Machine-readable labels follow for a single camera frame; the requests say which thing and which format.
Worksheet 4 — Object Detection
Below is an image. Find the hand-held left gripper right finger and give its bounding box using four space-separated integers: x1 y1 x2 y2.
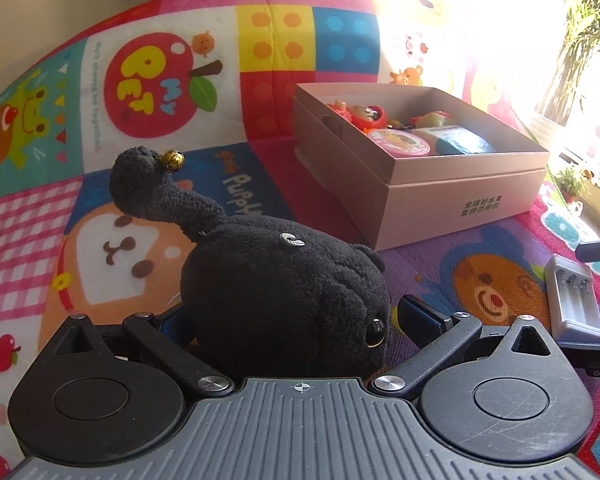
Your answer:
369 294 561 401

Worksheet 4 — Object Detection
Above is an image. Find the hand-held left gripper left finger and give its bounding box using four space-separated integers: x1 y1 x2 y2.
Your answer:
42 307 236 395

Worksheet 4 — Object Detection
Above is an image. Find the white battery charger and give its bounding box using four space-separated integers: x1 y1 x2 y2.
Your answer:
545 254 600 344

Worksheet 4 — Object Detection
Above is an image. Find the pink cardboard box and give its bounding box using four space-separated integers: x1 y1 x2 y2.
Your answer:
292 82 551 251

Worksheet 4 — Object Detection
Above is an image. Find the black plush toy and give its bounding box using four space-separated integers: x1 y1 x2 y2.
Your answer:
109 145 395 378

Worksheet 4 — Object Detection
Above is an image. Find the blue tissue packet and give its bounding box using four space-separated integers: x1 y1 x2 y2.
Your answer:
412 127 496 156

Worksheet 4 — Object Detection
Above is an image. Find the pink round tin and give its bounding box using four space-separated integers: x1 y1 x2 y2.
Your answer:
367 127 433 156

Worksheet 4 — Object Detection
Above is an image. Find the red plastic toy figure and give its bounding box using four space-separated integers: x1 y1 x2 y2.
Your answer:
410 110 453 131

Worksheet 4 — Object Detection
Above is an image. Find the red patterned round toy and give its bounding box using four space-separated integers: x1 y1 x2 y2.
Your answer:
350 102 383 133

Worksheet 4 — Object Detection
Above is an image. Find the small potted plant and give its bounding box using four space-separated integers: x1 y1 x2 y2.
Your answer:
555 162 588 206

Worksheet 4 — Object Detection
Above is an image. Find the colourful cartoon play mat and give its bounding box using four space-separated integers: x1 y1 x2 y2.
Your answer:
0 0 600 480

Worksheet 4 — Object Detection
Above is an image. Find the green potted palm plant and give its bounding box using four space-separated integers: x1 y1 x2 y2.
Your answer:
535 0 600 126

